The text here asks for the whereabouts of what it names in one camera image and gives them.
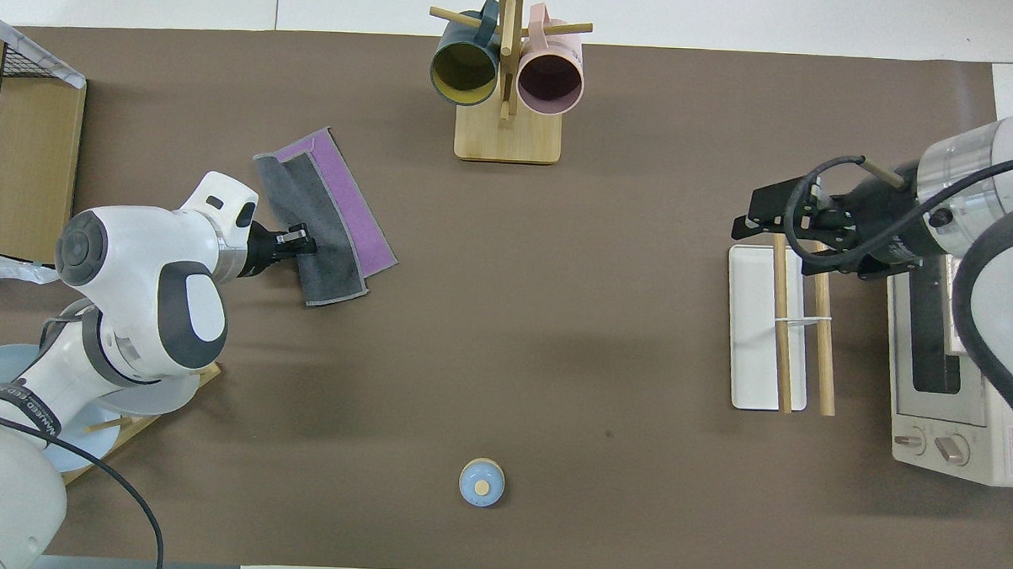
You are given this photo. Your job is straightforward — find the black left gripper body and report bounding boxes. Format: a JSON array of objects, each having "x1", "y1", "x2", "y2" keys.
[{"x1": 242, "y1": 221, "x2": 297, "y2": 279}]

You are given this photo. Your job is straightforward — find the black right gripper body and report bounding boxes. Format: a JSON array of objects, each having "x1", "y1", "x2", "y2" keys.
[{"x1": 797, "y1": 164, "x2": 933, "y2": 283}]

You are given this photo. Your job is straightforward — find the purple and grey towel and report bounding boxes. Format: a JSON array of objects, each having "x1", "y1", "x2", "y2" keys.
[{"x1": 247, "y1": 124, "x2": 403, "y2": 311}]

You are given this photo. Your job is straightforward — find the white base wooden towel rack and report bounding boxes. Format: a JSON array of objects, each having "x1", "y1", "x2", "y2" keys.
[{"x1": 722, "y1": 231, "x2": 843, "y2": 417}]

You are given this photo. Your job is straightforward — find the wooden plate rack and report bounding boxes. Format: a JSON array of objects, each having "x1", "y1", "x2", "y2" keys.
[{"x1": 61, "y1": 358, "x2": 222, "y2": 490}]

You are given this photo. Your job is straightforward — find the grey plate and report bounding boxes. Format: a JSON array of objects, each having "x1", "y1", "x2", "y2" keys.
[{"x1": 102, "y1": 370, "x2": 201, "y2": 418}]

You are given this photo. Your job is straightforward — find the brown table mat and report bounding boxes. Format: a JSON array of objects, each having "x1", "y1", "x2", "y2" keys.
[{"x1": 0, "y1": 21, "x2": 1013, "y2": 569}]

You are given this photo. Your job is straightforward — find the cream toaster oven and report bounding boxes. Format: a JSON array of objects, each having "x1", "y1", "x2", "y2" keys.
[{"x1": 879, "y1": 247, "x2": 1013, "y2": 488}]

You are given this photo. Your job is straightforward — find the wooden mug tree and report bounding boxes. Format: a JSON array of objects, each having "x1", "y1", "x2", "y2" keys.
[{"x1": 425, "y1": 0, "x2": 594, "y2": 167}]

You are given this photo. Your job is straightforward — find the dark teal mug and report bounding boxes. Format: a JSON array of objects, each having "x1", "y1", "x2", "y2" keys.
[{"x1": 429, "y1": 0, "x2": 504, "y2": 109}]

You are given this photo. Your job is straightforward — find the pink mug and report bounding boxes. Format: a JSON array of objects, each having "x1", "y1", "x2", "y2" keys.
[{"x1": 515, "y1": 3, "x2": 587, "y2": 118}]

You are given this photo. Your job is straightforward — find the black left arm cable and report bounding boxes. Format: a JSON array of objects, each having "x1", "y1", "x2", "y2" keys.
[{"x1": 0, "y1": 410, "x2": 170, "y2": 569}]

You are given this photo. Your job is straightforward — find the black wire basket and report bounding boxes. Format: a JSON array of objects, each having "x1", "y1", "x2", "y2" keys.
[{"x1": 0, "y1": 42, "x2": 69, "y2": 81}]

